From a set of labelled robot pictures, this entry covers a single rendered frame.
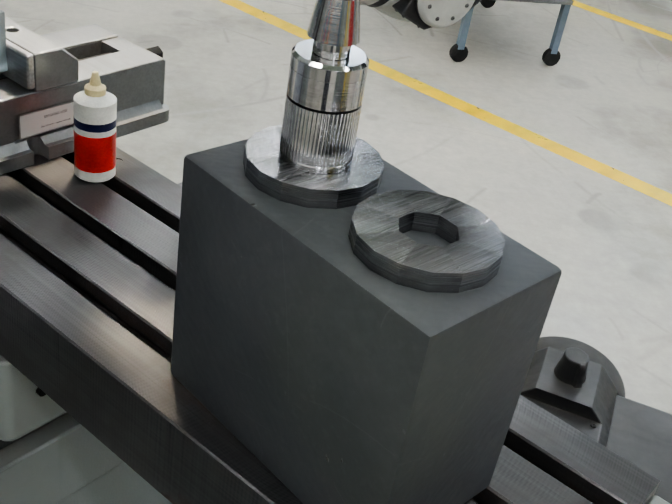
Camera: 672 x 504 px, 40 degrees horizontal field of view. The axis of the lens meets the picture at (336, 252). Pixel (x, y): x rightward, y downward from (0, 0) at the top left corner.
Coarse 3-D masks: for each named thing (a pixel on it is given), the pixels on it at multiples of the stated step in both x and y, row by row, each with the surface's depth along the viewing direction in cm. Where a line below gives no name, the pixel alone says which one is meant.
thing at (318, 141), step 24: (288, 96) 56; (312, 96) 54; (336, 96) 54; (360, 96) 55; (288, 120) 56; (312, 120) 55; (336, 120) 55; (288, 144) 56; (312, 144) 55; (336, 144) 56; (312, 168) 56; (336, 168) 57
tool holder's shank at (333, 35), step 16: (320, 0) 52; (336, 0) 52; (352, 0) 52; (320, 16) 52; (336, 16) 52; (352, 16) 52; (320, 32) 53; (336, 32) 52; (352, 32) 53; (320, 48) 54; (336, 48) 53
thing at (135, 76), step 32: (64, 32) 103; (96, 32) 104; (96, 64) 97; (128, 64) 98; (160, 64) 101; (0, 96) 88; (32, 96) 89; (64, 96) 93; (128, 96) 99; (160, 96) 103; (0, 128) 88; (32, 128) 91; (64, 128) 94; (128, 128) 99; (0, 160) 88; (32, 160) 91
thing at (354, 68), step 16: (304, 48) 55; (352, 48) 56; (304, 64) 53; (320, 64) 53; (336, 64) 53; (352, 64) 54; (368, 64) 55; (320, 80) 53; (336, 80) 53; (352, 80) 54
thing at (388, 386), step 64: (192, 192) 59; (256, 192) 56; (320, 192) 55; (384, 192) 56; (192, 256) 61; (256, 256) 56; (320, 256) 51; (384, 256) 50; (448, 256) 51; (512, 256) 54; (192, 320) 64; (256, 320) 58; (320, 320) 53; (384, 320) 49; (448, 320) 48; (512, 320) 52; (192, 384) 67; (256, 384) 60; (320, 384) 55; (384, 384) 50; (448, 384) 51; (512, 384) 57; (256, 448) 62; (320, 448) 57; (384, 448) 52; (448, 448) 55
